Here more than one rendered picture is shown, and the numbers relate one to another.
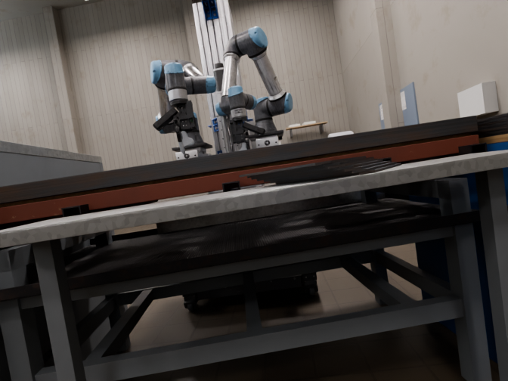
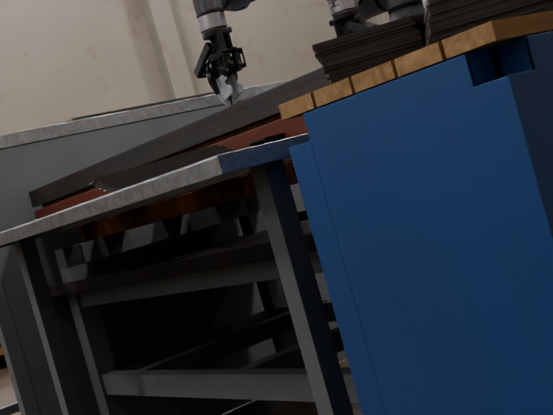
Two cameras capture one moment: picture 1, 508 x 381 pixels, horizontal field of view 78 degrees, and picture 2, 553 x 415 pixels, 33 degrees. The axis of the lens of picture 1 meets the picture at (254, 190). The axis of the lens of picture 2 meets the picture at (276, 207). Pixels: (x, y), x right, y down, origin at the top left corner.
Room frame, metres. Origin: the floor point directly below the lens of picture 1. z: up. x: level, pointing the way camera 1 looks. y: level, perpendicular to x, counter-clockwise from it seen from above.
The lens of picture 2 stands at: (-0.08, -1.84, 0.68)
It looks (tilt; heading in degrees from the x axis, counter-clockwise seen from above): 1 degrees down; 56
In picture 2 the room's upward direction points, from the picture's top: 16 degrees counter-clockwise
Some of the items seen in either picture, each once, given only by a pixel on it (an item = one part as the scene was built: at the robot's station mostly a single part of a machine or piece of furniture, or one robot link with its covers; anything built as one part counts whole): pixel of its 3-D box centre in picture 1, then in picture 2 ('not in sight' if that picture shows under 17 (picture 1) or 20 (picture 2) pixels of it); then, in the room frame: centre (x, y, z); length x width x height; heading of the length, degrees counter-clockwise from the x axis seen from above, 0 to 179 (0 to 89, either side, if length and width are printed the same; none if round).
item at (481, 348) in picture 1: (464, 280); not in sight; (1.01, -0.64, 0.34); 0.06 x 0.06 x 0.68; 3
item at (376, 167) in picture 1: (331, 168); (146, 175); (0.76, -0.19, 0.77); 0.45 x 0.20 x 0.04; 93
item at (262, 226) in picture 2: (111, 284); (272, 293); (1.61, 0.80, 0.34); 0.06 x 0.06 x 0.68; 3
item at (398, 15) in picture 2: (191, 138); (408, 20); (2.12, 0.36, 1.09); 0.15 x 0.15 x 0.10
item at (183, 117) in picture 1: (183, 116); (222, 53); (1.30, 0.24, 1.06); 0.09 x 0.08 x 0.12; 94
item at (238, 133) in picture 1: (240, 131); (350, 36); (1.56, 0.02, 1.01); 0.09 x 0.08 x 0.12; 93
